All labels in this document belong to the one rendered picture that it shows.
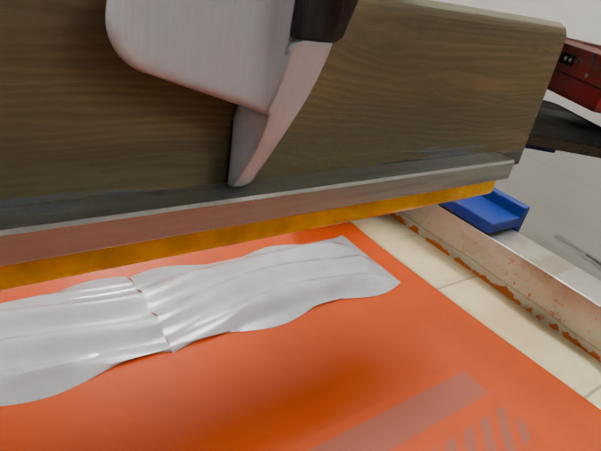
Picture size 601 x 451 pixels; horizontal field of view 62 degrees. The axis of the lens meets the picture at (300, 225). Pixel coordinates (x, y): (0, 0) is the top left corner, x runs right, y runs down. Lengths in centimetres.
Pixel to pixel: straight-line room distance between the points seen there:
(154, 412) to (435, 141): 18
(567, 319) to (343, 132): 25
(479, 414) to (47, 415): 21
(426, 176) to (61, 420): 19
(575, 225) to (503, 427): 204
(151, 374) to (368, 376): 12
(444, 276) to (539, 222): 198
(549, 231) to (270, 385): 215
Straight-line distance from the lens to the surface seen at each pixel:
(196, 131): 16
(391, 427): 27
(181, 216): 15
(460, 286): 41
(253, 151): 15
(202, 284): 32
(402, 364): 31
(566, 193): 232
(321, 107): 19
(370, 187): 20
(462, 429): 29
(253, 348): 29
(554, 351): 39
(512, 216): 44
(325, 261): 36
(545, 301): 41
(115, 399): 26
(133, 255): 18
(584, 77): 107
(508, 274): 42
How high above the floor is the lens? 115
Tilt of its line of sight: 28 degrees down
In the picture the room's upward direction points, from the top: 14 degrees clockwise
